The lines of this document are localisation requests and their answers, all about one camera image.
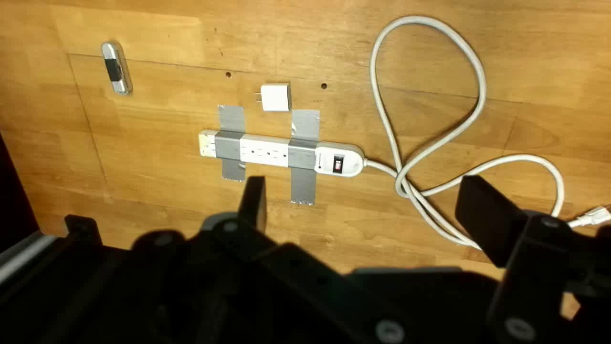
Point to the silver black marker pen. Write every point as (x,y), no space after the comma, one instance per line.
(117,66)

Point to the white charger head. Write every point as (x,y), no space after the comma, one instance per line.
(275,97)

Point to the white power strip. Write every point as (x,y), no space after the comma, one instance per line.
(333,158)

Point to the grey tape strip far end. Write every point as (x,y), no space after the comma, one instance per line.
(228,139)

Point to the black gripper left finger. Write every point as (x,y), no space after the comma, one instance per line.
(252,206)

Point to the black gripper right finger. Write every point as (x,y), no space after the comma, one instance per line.
(491,217)

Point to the grey tape strip near switch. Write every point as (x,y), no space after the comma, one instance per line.
(302,154)

